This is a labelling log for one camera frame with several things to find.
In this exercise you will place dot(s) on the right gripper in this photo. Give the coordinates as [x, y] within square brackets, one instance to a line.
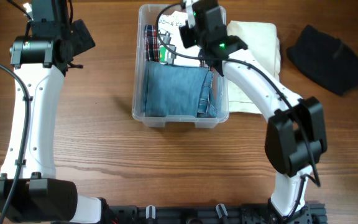
[186, 29]

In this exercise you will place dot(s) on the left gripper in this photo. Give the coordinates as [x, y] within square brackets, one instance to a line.
[82, 39]

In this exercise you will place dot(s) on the white printed t-shirt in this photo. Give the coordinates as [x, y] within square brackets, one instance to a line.
[168, 28]

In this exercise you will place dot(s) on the red plaid shirt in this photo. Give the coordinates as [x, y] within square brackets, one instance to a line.
[152, 46]

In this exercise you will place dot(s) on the cream cloth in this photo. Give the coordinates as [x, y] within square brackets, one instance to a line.
[264, 44]

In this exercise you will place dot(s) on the blue denim jeans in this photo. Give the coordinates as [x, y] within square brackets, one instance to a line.
[170, 90]

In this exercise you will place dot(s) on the black garment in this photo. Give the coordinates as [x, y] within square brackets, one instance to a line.
[325, 60]

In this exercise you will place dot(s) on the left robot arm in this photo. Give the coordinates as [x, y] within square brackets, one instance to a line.
[29, 189]

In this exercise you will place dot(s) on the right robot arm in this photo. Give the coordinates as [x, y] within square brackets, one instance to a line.
[296, 133]

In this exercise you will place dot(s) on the clear plastic storage container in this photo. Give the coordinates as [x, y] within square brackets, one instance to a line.
[147, 16]

